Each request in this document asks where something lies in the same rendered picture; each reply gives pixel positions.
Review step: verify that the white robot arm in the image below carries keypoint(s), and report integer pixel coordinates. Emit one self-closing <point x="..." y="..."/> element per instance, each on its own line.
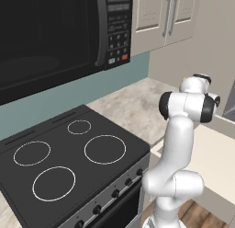
<point x="179" y="152"/>

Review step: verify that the black stove knob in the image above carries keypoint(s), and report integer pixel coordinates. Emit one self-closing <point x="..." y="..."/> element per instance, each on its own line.
<point x="97" y="209"/>
<point x="115" y="193"/>
<point x="128" y="181"/>
<point x="79" y="224"/>
<point x="139" y="172"/>

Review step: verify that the black electric stove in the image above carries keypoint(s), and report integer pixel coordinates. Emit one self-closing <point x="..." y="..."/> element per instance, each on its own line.
<point x="61" y="152"/>

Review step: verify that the black oven door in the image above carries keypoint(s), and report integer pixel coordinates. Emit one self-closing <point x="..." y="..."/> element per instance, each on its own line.
<point x="122" y="211"/>

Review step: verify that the black microwave oven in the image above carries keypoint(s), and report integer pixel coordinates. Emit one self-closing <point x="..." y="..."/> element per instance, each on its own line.
<point x="46" y="38"/>

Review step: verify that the beige cupboard door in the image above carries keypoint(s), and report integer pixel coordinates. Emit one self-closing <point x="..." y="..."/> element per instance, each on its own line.
<point x="150" y="11"/>
<point x="188" y="11"/>

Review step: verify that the grey metal appliance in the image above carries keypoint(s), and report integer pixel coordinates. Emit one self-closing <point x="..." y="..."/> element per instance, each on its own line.
<point x="230" y="104"/>

